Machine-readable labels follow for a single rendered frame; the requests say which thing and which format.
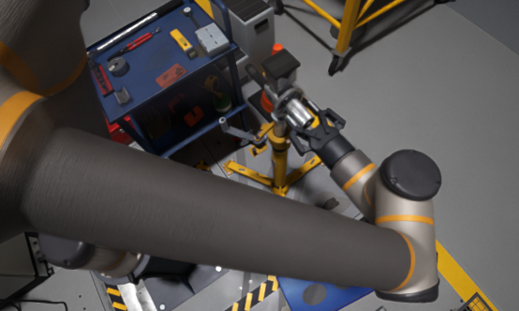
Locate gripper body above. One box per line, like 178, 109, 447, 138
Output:
316, 133, 357, 170

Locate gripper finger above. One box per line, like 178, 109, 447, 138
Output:
288, 127, 326, 158
307, 99, 348, 141

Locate yellow tail stand body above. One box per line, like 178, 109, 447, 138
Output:
222, 122, 324, 199

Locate grey jack screw head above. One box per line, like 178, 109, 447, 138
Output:
263, 79, 296, 106

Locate grey flip lock lever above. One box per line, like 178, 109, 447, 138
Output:
217, 115, 268, 148

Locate tall yellow tripod jack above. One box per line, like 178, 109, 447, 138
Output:
299, 0, 410, 75

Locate orange cone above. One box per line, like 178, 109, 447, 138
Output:
259, 42, 286, 114

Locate green tin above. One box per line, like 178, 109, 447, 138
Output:
211, 92, 233, 114

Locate orange small box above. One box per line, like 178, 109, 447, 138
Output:
183, 106, 205, 128

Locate wide light grey block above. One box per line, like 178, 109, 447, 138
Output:
194, 22, 230, 58

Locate blue floor plate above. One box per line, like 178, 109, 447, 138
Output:
275, 275, 376, 311

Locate orange red card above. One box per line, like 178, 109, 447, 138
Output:
155, 63, 187, 89

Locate yellow hand tool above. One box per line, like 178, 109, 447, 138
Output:
169, 27, 199, 60

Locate blue tool cart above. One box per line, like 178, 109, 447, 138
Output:
85, 0, 251, 159

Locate red toolbox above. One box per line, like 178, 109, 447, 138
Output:
104, 114, 136, 146

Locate dark round disc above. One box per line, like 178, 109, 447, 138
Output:
107, 56, 130, 79

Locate yellow black grated box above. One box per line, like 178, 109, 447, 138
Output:
451, 291, 499, 311

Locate steel bar with black grip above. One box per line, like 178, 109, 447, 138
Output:
86, 0, 185, 56

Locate red strip tool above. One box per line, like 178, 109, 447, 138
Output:
89, 63, 115, 97

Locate black grip handle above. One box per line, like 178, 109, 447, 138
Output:
244, 63, 271, 91

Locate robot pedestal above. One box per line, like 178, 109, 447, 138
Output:
112, 255, 230, 311

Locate small grey bracket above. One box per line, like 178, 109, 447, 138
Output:
112, 85, 132, 106

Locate red handled pliers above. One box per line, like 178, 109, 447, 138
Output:
107, 25, 163, 62

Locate black metal frame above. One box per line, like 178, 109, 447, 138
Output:
23, 231, 56, 279

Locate black floor cable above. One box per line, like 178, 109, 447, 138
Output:
0, 297, 69, 311

